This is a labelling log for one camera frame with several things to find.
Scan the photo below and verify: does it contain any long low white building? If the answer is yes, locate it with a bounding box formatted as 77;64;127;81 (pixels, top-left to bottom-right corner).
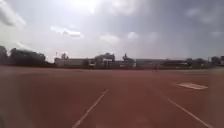
54;57;96;69

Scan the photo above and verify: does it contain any long low grey building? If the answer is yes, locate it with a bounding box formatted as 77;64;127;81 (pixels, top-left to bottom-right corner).
134;58;189;70

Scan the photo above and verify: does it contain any row of trees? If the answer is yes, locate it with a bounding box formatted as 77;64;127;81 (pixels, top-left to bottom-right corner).
0;45;54;68

